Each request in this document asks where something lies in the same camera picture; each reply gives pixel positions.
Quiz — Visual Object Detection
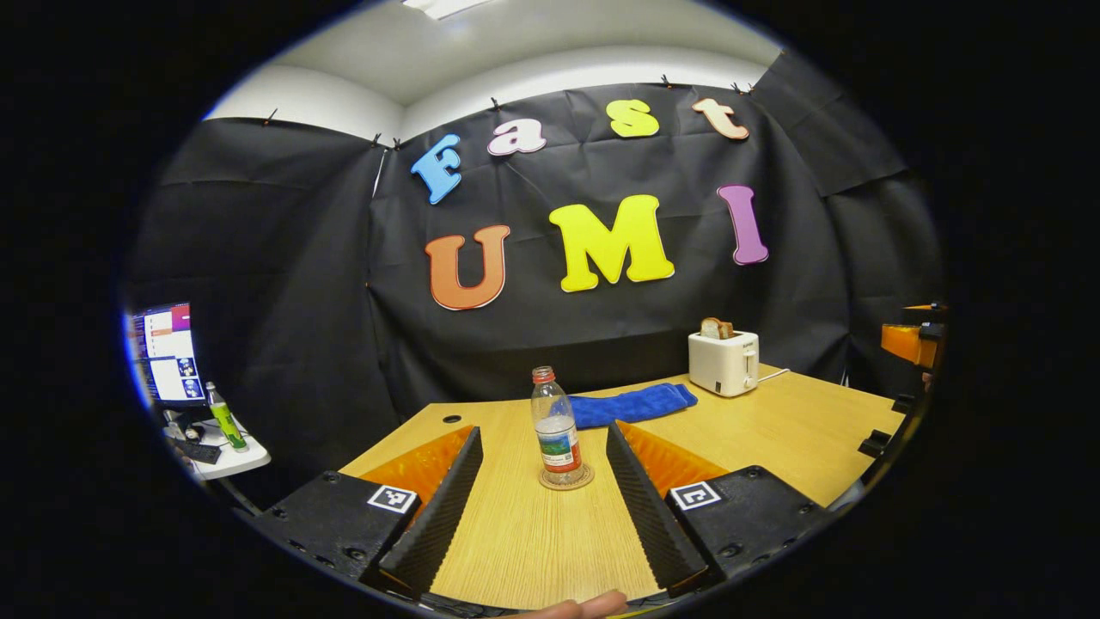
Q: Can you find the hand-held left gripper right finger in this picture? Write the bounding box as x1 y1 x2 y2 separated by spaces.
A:
605 420 833 598

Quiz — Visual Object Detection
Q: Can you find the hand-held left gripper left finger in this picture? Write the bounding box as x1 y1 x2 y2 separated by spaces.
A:
254 425 485 600

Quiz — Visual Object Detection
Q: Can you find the round brown coaster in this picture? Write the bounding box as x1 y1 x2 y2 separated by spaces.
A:
538 463 596 492

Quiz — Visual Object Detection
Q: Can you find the clear plastic water bottle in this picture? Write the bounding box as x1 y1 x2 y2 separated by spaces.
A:
530 365 585 487

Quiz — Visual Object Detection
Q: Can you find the green drink bottle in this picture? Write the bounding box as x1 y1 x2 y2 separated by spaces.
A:
205 382 248 452

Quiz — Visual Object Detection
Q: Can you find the blue towel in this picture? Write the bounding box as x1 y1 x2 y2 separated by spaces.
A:
567 383 700 430

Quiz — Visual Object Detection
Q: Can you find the white toaster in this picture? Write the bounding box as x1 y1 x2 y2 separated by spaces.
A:
687 330 761 398

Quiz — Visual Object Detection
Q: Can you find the small white side table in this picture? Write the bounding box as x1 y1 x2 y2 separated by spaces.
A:
163 417 272 481

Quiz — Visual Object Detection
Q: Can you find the black keyboard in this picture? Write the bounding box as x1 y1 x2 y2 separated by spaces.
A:
172 438 223 465

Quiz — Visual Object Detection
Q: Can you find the black backdrop cloth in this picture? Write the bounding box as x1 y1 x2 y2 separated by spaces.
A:
120 50 946 508

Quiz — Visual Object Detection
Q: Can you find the computer monitor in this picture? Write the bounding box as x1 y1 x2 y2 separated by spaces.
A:
129 302 208 408

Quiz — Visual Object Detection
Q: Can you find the ceiling light panel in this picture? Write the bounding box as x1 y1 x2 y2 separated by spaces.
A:
402 0 491 20

